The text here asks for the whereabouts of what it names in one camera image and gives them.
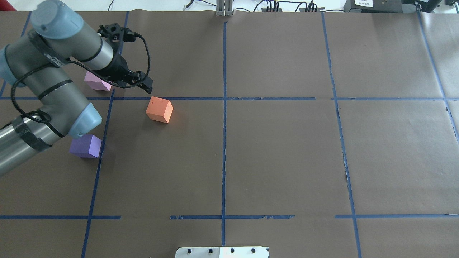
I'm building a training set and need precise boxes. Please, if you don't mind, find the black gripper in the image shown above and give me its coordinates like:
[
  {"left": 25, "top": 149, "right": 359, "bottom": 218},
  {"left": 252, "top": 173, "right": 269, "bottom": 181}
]
[{"left": 96, "top": 54, "right": 153, "bottom": 94}]

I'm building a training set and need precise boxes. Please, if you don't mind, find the dark purple foam cube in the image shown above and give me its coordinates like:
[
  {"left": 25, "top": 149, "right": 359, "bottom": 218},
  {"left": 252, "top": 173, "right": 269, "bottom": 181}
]
[{"left": 69, "top": 134, "right": 102, "bottom": 158}]

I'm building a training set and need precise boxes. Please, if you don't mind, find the white camera mast pedestal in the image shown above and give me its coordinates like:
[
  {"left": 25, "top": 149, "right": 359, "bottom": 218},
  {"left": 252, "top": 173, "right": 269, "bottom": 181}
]
[{"left": 175, "top": 246, "right": 270, "bottom": 258}]

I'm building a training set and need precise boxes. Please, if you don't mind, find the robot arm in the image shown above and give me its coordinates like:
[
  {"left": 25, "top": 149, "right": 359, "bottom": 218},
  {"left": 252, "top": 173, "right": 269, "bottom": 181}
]
[{"left": 0, "top": 0, "right": 153, "bottom": 175}]

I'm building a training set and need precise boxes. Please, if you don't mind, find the orange foam cube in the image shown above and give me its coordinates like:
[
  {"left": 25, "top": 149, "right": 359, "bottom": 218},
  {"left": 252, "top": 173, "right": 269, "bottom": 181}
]
[{"left": 145, "top": 96, "right": 174, "bottom": 124}]

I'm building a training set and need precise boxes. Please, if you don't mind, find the light pink foam cube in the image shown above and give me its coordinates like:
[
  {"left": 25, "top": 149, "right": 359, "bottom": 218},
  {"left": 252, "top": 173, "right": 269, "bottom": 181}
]
[{"left": 84, "top": 71, "right": 112, "bottom": 91}]

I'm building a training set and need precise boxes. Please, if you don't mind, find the brown paper table cover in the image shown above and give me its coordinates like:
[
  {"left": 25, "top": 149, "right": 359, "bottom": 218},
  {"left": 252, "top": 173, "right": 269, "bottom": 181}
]
[{"left": 1, "top": 10, "right": 459, "bottom": 258}]

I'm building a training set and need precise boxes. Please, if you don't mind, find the aluminium frame post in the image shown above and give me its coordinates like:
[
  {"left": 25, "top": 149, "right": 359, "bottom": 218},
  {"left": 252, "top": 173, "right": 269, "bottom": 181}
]
[{"left": 216, "top": 0, "right": 234, "bottom": 16}]

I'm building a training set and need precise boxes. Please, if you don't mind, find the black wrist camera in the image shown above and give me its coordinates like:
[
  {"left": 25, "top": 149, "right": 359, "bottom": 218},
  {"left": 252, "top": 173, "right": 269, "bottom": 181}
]
[{"left": 97, "top": 23, "right": 138, "bottom": 48}]

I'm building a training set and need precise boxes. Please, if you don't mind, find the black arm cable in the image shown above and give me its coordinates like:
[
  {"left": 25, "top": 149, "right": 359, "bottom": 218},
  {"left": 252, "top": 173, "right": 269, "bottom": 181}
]
[{"left": 11, "top": 32, "right": 151, "bottom": 126}]

